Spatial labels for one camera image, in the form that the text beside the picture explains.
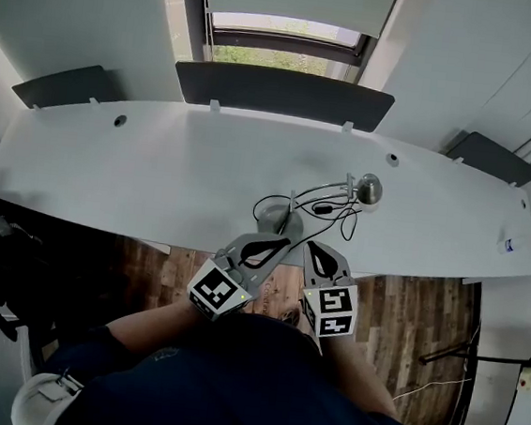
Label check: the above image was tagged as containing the person's right forearm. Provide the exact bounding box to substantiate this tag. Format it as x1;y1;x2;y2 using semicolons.
311;332;407;421

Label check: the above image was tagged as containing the short dark grey partition panel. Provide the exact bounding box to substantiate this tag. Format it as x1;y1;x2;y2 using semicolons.
442;127;531;190
8;55;124;120

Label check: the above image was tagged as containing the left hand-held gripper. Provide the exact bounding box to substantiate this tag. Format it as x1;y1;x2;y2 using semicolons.
183;226;293;330

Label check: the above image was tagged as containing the small white packet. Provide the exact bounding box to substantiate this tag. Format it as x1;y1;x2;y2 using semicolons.
495;230;527;258

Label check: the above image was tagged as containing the thin white cable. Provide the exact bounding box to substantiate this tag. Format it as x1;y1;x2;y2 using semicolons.
390;370;473;410

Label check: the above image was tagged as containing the person's dark blue shirt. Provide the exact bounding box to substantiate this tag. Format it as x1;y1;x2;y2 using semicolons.
34;291;439;425

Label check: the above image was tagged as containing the wide dark grey partition panel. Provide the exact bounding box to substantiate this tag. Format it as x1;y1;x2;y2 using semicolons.
170;56;398;137

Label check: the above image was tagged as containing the black stand bar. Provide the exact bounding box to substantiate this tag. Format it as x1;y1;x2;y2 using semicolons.
417;344;531;377

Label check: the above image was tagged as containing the black office chair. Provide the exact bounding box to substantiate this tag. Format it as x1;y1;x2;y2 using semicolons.
0;194;138;357

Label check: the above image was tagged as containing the silver desk lamp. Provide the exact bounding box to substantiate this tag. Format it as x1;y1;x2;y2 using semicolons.
255;161;387;248

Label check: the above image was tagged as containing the person's left forearm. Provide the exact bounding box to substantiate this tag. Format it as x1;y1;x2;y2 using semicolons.
105;290;214;368

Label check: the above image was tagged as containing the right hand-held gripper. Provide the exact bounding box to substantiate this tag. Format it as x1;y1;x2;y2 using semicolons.
293;239;366;342

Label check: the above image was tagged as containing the black lamp cable with switch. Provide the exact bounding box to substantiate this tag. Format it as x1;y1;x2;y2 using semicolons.
250;176;364;242

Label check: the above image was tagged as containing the white round device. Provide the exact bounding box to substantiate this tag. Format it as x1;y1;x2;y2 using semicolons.
9;368;86;425

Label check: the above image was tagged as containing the window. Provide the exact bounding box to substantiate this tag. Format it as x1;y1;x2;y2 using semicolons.
196;7;376;85

